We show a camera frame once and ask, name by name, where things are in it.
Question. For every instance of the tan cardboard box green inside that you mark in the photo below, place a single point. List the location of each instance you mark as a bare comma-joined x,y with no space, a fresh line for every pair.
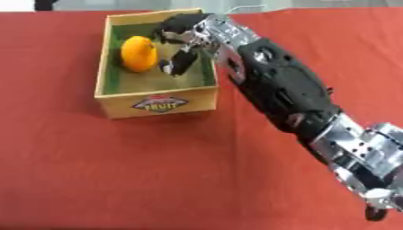
152,86

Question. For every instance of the dark chair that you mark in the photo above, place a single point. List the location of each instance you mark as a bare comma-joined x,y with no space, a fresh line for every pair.
44,4

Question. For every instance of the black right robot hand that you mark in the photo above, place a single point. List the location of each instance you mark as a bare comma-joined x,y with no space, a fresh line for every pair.
178,25

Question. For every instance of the silver and black right robot arm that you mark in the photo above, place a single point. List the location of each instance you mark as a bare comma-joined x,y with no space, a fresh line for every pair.
283,84

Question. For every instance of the orange toy fruit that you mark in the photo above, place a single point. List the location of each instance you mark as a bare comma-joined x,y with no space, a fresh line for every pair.
138,54

